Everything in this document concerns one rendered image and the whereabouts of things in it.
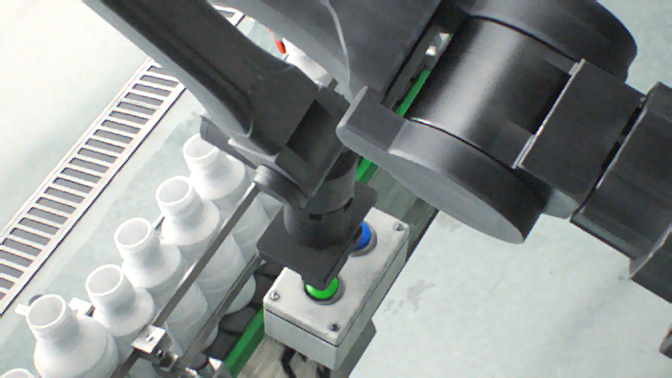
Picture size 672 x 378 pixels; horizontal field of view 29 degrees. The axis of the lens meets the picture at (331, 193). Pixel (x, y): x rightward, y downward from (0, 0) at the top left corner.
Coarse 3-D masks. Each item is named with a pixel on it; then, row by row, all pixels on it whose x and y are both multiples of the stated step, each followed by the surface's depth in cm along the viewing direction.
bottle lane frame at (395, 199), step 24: (408, 96) 150; (360, 168) 144; (384, 192) 148; (408, 192) 153; (408, 216) 154; (432, 216) 159; (408, 240) 156; (240, 336) 133; (264, 336) 134; (240, 360) 131; (264, 360) 135
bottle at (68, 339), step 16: (32, 304) 115; (48, 304) 116; (64, 304) 114; (32, 320) 115; (48, 320) 117; (64, 320) 114; (80, 320) 117; (96, 320) 119; (48, 336) 114; (64, 336) 114; (80, 336) 116; (96, 336) 117; (112, 336) 119; (48, 352) 115; (64, 352) 115; (80, 352) 115; (96, 352) 116; (112, 352) 118; (48, 368) 116; (64, 368) 115; (80, 368) 115; (96, 368) 116; (112, 368) 118
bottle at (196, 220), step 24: (168, 192) 126; (192, 192) 124; (168, 216) 125; (192, 216) 125; (216, 216) 127; (168, 240) 127; (192, 240) 126; (192, 264) 128; (216, 264) 129; (240, 264) 132; (216, 288) 131
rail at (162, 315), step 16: (256, 192) 130; (240, 208) 129; (160, 224) 130; (224, 224) 127; (208, 256) 126; (256, 256) 133; (192, 272) 124; (176, 288) 123; (240, 288) 132; (176, 304) 123; (224, 304) 130; (160, 320) 122; (208, 320) 129; (208, 336) 129; (128, 352) 120; (192, 352) 127; (128, 368) 119
